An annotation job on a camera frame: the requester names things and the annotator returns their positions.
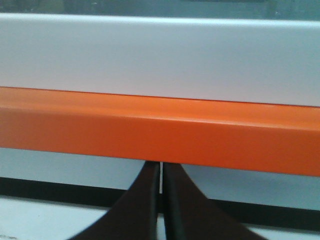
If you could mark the white framed glass sash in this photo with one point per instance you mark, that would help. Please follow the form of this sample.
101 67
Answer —
259 51

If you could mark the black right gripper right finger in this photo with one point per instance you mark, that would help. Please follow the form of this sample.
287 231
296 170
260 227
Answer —
190 215

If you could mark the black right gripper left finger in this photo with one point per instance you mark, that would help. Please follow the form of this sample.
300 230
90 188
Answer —
134 216

